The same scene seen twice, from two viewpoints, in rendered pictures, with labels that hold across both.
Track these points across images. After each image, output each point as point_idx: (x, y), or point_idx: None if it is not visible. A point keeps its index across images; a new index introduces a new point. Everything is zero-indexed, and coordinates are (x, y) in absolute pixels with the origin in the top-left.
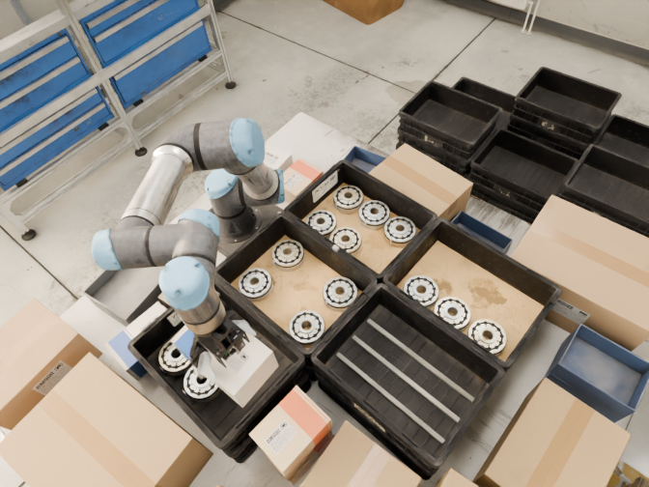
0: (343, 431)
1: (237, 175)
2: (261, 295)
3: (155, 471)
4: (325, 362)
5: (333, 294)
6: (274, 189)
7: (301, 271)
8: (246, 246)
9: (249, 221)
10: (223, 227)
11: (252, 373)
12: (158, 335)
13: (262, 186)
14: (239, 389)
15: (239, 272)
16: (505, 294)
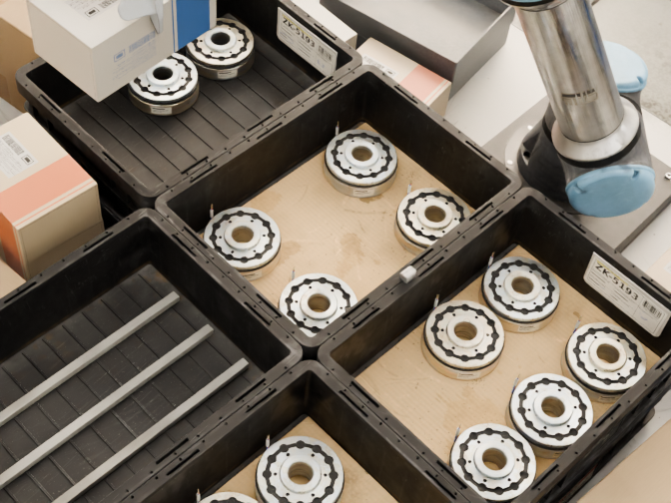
0: (9, 276)
1: None
2: (329, 166)
3: (12, 8)
4: (164, 275)
5: (311, 289)
6: (574, 156)
7: (392, 251)
8: (429, 120)
9: (552, 178)
10: (532, 128)
11: (57, 21)
12: (257, 11)
13: (552, 102)
14: (33, 4)
15: (394, 138)
16: None
